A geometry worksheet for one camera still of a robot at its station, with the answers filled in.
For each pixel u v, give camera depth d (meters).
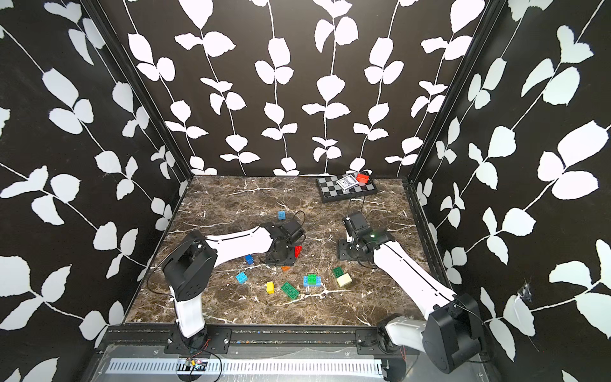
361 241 0.58
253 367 0.70
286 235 0.73
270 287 0.84
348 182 1.14
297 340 0.76
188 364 0.71
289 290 0.85
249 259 0.63
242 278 0.86
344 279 0.88
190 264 0.52
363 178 1.17
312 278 0.84
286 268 0.90
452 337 0.40
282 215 1.04
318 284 0.86
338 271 0.88
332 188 1.14
